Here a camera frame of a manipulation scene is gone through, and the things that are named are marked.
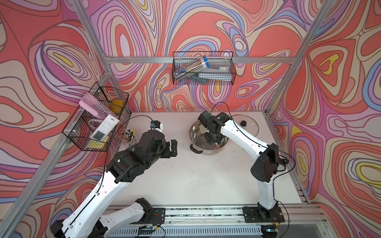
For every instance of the tube of pencils blue cap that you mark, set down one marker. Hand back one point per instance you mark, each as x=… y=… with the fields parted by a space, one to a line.
x=188 y=69

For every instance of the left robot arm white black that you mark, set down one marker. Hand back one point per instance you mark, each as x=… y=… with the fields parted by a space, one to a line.
x=89 y=220

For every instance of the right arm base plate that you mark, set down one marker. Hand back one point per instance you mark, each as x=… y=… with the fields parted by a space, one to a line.
x=258 y=214

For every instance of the black wire basket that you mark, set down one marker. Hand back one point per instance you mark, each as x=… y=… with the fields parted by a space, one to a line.
x=82 y=124
x=212 y=56

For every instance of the black alarm clock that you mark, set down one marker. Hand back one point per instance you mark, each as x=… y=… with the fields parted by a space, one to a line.
x=282 y=166

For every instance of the clear pen holder cup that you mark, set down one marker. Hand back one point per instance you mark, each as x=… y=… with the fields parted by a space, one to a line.
x=128 y=137

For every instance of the white calculator device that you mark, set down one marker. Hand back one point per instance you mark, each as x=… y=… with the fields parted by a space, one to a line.
x=105 y=128

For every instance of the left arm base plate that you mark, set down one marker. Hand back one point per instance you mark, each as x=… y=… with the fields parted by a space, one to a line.
x=155 y=216

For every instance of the black wire basket left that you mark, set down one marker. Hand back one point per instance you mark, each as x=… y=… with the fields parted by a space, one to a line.
x=82 y=124

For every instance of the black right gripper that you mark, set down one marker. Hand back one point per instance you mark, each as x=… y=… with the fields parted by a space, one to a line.
x=209 y=141

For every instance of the yellow object in basket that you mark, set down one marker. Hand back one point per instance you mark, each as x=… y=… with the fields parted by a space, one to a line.
x=117 y=106

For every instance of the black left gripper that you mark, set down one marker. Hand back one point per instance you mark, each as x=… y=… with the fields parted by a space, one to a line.
x=167 y=152

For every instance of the pink box in basket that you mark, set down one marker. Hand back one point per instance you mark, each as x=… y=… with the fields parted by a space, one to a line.
x=91 y=105

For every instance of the black wire basket back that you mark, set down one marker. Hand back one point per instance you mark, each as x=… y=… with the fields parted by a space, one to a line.
x=212 y=56

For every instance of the glass pot lid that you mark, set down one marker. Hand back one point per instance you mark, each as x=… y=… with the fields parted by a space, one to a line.
x=247 y=123

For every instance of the white grey box in basket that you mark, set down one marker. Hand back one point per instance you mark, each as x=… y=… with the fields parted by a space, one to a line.
x=217 y=71

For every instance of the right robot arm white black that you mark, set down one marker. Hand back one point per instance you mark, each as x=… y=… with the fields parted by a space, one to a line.
x=265 y=156

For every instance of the yellow sticky notes pad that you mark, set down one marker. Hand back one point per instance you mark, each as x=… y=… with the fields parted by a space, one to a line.
x=96 y=145

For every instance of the aluminium rail front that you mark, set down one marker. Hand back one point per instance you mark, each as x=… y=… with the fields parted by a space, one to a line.
x=294 y=214

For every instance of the stainless steel pot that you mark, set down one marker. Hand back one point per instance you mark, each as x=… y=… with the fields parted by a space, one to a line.
x=199 y=144

